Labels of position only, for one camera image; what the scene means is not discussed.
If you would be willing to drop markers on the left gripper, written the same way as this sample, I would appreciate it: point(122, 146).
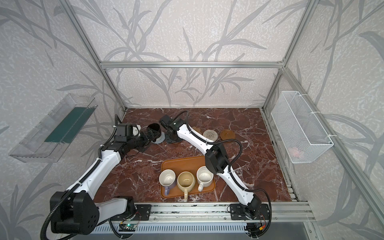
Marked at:
point(146, 137)

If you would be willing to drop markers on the black mug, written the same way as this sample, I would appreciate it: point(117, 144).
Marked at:
point(154, 131)

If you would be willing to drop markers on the grey round coaster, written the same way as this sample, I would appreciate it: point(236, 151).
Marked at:
point(160, 139)

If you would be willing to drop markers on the woven round coaster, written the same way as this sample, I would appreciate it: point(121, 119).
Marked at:
point(211, 135)

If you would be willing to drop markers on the purple mug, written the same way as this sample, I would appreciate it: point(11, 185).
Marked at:
point(168, 180)

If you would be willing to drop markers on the large round wooden coaster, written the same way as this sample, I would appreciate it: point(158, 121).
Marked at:
point(227, 135)

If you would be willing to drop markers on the beige glazed mug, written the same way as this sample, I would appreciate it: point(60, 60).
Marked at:
point(186, 182)

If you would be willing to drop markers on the white speckled mug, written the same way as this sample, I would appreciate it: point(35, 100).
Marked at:
point(204, 177)

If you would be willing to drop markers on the cork flower coaster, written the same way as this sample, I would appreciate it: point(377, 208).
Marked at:
point(197, 130)

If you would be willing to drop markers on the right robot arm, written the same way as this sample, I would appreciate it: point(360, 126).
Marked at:
point(217, 162)

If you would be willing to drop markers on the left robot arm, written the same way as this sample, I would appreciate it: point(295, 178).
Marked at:
point(74, 212)

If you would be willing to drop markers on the orange plastic tray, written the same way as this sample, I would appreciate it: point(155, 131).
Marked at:
point(191, 164)

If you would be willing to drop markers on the green lit circuit board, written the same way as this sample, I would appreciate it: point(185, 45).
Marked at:
point(128, 227)

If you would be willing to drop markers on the pink object in basket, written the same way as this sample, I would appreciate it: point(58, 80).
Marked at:
point(296, 153)

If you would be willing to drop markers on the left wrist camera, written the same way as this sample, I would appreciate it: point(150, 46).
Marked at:
point(125, 132)

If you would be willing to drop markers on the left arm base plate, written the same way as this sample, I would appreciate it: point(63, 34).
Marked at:
point(140, 212)

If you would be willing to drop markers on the clear plastic wall bin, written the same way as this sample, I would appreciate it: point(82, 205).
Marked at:
point(48, 141)

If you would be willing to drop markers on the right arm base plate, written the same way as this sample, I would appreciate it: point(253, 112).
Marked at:
point(238, 213)

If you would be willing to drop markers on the right wired circuit board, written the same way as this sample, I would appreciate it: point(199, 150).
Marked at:
point(254, 230)

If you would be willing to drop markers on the white wire mesh basket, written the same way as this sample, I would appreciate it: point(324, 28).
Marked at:
point(299, 127)

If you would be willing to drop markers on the aluminium front rail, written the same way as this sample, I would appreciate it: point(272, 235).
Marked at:
point(210, 212)

